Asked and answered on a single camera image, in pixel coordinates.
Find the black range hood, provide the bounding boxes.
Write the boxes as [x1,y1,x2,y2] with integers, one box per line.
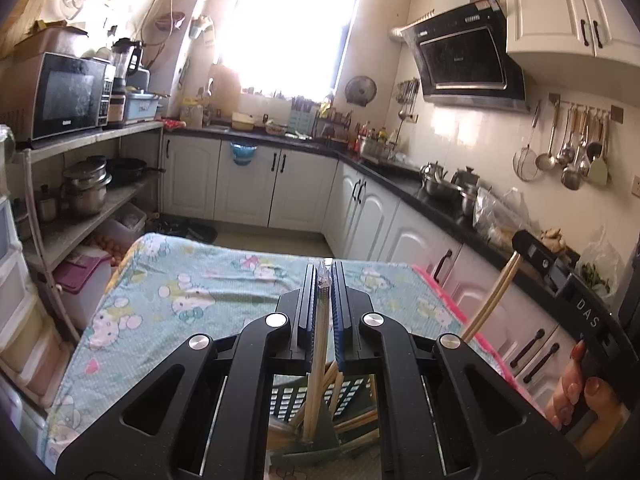
[399,0,532,114]

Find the white wall cabinet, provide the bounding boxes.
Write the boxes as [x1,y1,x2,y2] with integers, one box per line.
[501,0,640,69]

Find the bag of green vegetables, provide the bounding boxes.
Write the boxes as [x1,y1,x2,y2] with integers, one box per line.
[574,224,627,297]

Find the black frying pan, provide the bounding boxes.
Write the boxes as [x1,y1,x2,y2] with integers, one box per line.
[102,157,167,187]

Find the black blender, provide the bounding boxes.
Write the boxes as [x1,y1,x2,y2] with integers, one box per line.
[110,37,144,129]

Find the clear plastic bag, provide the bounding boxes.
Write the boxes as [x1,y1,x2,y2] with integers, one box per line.
[471,186,532,252]

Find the wall hook rail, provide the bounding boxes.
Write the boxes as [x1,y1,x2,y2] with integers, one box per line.
[547,92,627,124]

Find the person's right hand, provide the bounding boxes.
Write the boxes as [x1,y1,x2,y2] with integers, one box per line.
[544,339,632,461]

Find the clear plastic storage box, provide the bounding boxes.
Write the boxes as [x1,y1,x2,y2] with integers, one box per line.
[106,201,149,252]

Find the row of hanging kitchen utensils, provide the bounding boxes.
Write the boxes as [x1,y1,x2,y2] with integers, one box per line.
[511,101,612,192]

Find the pink plastic table sheet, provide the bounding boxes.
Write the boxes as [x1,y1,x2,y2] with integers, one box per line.
[412,265,551,411]

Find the pink lidded plastic box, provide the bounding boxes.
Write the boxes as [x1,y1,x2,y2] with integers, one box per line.
[51,254,114,312]

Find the steel kettle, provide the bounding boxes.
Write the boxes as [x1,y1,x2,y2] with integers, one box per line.
[419,160,452,197]
[451,165,484,212]

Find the black microwave oven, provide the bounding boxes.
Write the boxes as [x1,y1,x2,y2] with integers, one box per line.
[17,51,117,144]

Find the stacked steel pots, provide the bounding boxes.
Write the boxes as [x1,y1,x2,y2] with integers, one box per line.
[61,156,114,217]

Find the green plastic utensil basket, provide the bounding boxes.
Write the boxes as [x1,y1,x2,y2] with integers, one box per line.
[269,374,381,462]

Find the small wall fan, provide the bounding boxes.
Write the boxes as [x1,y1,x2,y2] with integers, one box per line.
[343,75,378,108]

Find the metal shelf rack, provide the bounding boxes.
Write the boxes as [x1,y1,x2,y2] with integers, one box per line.
[12,120,167,342]

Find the small metal utensil cluster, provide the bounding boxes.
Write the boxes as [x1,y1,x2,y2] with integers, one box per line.
[394,77,422,122]

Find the bunch of wooden chopsticks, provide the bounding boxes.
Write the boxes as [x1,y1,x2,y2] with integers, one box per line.
[270,360,380,453]

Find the woven bamboo tray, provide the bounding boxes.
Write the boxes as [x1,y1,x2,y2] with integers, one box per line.
[2,0,62,56]

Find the black plastic bag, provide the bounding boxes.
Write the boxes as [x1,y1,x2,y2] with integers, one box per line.
[154,216,219,244]

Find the ginger root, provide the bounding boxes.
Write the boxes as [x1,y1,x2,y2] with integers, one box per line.
[539,227,569,254]

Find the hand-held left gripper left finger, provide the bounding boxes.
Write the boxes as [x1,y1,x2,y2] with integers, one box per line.
[55,260,321,480]

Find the plastic drawer tower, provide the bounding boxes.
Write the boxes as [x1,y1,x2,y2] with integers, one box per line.
[0,195,67,397]

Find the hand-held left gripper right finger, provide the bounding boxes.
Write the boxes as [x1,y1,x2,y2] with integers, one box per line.
[330,260,587,480]

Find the light blue plastic container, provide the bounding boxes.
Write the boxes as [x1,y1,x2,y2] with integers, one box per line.
[121,91,164,124]

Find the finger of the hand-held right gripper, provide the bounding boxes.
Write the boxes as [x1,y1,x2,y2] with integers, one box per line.
[511,229,572,295]

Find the brown cardboard box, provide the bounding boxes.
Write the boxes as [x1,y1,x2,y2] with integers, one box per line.
[19,26,89,59]

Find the cartoon cat printed tablecloth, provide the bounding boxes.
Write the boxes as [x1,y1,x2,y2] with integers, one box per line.
[45,232,481,480]

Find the white base cabinets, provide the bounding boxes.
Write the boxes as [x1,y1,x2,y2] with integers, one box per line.
[160,132,587,411]

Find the wooden cutting board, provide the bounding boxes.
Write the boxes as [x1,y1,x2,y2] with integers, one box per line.
[208,62,243,117]

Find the small steel pot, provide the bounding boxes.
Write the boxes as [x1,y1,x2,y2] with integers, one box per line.
[36,184,62,224]

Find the kitchen window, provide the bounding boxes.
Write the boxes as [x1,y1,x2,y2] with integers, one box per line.
[219,0,364,97]

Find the cluster of seasoning bottles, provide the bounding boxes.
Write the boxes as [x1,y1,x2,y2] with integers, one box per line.
[349,121,402,159]

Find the chopstick pair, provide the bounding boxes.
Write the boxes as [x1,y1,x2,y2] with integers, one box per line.
[305,257,335,443]
[460,250,523,343]

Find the black countertop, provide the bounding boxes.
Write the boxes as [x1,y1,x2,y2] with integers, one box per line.
[162,124,640,322]

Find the blue plastic hanging basket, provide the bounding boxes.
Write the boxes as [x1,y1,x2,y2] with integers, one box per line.
[228,142,259,168]

